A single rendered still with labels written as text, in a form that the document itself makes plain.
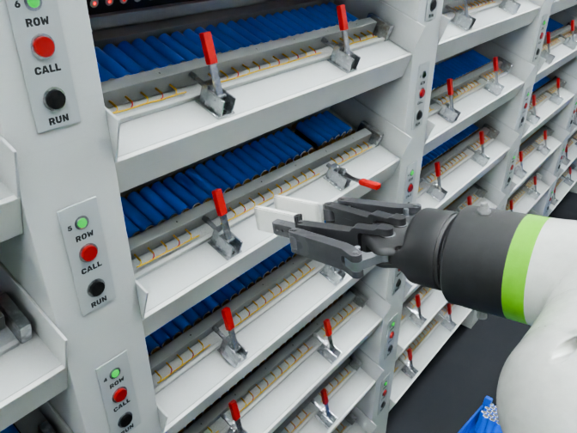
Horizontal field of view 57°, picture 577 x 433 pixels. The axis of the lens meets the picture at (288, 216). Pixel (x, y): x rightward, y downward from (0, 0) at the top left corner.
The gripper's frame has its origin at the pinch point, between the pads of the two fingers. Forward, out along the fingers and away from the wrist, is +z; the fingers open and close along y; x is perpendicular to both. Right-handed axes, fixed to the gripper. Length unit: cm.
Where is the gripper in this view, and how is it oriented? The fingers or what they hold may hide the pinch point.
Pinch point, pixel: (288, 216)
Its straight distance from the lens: 62.2
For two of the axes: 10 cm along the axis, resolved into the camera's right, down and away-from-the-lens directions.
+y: 6.3, -3.8, 6.7
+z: -7.7, -1.7, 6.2
